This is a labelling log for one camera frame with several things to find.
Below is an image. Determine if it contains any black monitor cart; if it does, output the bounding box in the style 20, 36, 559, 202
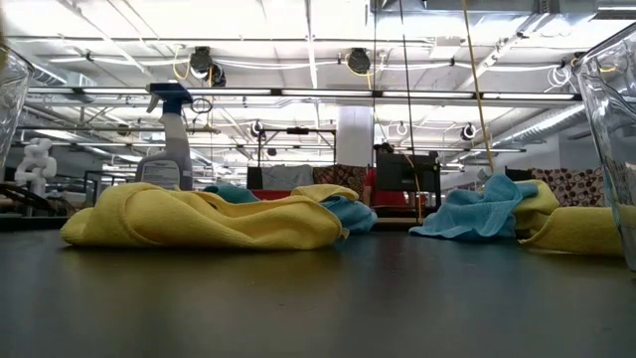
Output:
373, 142, 443, 220

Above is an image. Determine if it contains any brown patterned cloth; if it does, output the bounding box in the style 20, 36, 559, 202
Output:
312, 163, 369, 199

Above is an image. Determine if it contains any patterned couch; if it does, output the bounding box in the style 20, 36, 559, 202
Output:
528, 166, 606, 208

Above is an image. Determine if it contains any yellow cable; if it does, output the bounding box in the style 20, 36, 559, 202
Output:
460, 0, 497, 174

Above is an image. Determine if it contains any gray cloth cover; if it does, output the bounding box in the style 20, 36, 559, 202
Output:
260, 164, 316, 191

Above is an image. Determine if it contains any black metal frame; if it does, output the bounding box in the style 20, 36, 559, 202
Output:
255, 127, 339, 168

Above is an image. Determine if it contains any spray bottle with blue trigger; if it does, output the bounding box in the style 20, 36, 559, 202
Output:
134, 82, 195, 192

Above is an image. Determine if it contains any clear plastic bin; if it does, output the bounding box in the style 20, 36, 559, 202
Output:
0, 44, 35, 170
570, 22, 636, 272

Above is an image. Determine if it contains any long ceiling light fixture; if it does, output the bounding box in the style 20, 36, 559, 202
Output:
27, 87, 582, 101

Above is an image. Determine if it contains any yellow microfiber towel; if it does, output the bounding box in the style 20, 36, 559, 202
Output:
518, 205, 626, 258
60, 181, 350, 252
290, 183, 360, 204
511, 179, 561, 235

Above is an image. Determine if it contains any blue microfiber towel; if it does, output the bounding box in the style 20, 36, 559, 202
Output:
320, 194, 379, 236
408, 172, 541, 241
202, 183, 260, 205

